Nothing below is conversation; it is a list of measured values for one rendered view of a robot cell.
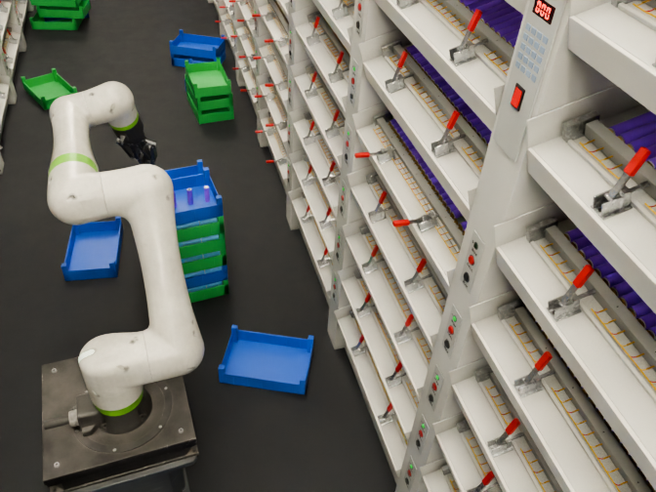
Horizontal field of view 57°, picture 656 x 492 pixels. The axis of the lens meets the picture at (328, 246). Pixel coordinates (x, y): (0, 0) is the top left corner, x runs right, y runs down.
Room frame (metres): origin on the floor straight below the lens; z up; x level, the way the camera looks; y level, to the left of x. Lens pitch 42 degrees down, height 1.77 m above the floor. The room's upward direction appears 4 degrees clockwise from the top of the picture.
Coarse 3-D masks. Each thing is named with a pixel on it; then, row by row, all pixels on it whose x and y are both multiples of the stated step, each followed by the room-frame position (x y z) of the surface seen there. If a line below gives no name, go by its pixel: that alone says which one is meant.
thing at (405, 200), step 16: (368, 112) 1.43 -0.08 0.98; (384, 112) 1.44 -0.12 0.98; (368, 128) 1.42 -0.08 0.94; (368, 144) 1.35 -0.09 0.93; (384, 144) 1.34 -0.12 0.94; (384, 176) 1.22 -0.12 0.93; (400, 176) 1.21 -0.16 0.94; (400, 192) 1.15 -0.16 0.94; (416, 192) 1.14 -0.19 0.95; (400, 208) 1.12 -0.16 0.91; (416, 208) 1.09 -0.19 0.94; (416, 224) 1.04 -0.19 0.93; (432, 240) 0.98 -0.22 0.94; (448, 240) 0.98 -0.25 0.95; (432, 256) 0.94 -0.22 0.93; (448, 256) 0.93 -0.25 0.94; (448, 272) 0.85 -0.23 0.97; (448, 288) 0.86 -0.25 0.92
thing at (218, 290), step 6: (210, 288) 1.64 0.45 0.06; (216, 288) 1.65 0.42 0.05; (222, 288) 1.66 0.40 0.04; (192, 294) 1.61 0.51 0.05; (198, 294) 1.62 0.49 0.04; (204, 294) 1.63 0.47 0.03; (210, 294) 1.64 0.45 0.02; (216, 294) 1.65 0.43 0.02; (222, 294) 1.66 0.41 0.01; (192, 300) 1.61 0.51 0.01; (198, 300) 1.62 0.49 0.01
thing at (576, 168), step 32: (608, 96) 0.79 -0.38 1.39; (544, 128) 0.77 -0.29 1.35; (576, 128) 0.76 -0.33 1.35; (608, 128) 0.77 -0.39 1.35; (640, 128) 0.74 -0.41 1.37; (544, 160) 0.73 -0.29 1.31; (576, 160) 0.72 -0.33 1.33; (608, 160) 0.71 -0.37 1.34; (640, 160) 0.62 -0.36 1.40; (576, 192) 0.66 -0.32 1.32; (608, 192) 0.63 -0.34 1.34; (640, 192) 0.64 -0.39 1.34; (576, 224) 0.64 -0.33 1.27; (608, 224) 0.59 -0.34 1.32; (640, 224) 0.59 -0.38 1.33; (608, 256) 0.58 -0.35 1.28; (640, 256) 0.54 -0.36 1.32; (640, 288) 0.52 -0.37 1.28
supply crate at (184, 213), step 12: (204, 168) 1.84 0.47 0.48; (180, 180) 1.80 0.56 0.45; (192, 180) 1.82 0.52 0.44; (204, 180) 1.83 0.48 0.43; (180, 192) 1.78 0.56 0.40; (192, 192) 1.78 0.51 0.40; (216, 192) 1.73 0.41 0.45; (180, 204) 1.71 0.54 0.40; (192, 204) 1.72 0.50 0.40; (204, 204) 1.72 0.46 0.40; (216, 204) 1.66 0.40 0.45; (180, 216) 1.60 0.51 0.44; (192, 216) 1.62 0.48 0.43; (204, 216) 1.64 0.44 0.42; (216, 216) 1.66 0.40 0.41
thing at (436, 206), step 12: (384, 120) 1.41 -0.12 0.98; (384, 132) 1.37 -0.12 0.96; (396, 144) 1.30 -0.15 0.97; (408, 156) 1.24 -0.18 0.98; (408, 168) 1.20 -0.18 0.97; (420, 180) 1.15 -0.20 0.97; (420, 192) 1.12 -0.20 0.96; (432, 192) 1.10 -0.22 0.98; (432, 204) 1.07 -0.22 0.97; (444, 216) 1.02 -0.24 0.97; (456, 228) 0.98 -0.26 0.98; (444, 240) 0.97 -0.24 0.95; (456, 240) 0.95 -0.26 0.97
